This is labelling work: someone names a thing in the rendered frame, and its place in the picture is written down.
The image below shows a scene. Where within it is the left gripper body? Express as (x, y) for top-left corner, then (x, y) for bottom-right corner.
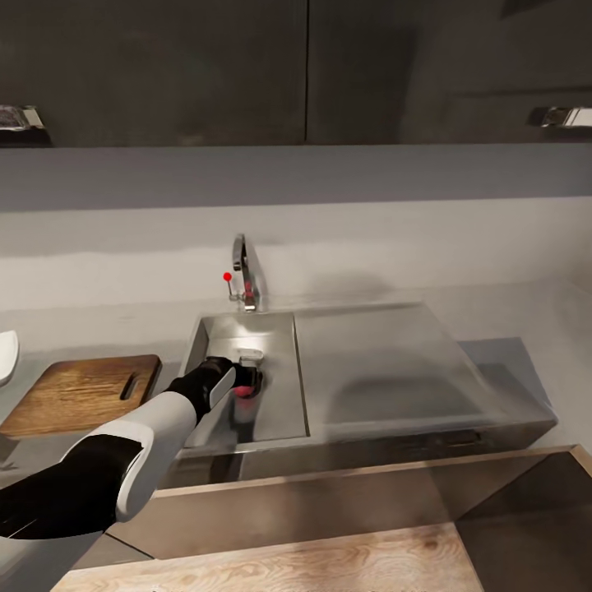
(234, 364), (257, 387)

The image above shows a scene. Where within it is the cutting board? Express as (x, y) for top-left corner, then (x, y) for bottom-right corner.
(0, 354), (160, 437)

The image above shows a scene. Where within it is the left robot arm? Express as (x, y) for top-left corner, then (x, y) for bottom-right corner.
(0, 348), (265, 592)

